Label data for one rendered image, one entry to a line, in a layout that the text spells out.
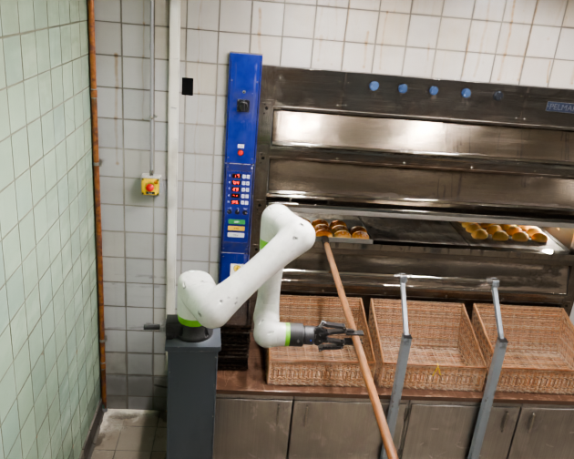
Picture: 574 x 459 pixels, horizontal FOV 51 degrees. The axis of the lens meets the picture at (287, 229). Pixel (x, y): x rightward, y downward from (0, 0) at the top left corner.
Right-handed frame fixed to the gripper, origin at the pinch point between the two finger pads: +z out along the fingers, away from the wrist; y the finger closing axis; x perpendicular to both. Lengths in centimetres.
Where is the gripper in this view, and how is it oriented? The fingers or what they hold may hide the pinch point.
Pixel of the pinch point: (353, 336)
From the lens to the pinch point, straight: 245.9
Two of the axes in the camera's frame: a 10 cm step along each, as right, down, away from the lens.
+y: -0.9, 9.3, 3.7
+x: 0.7, 3.8, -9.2
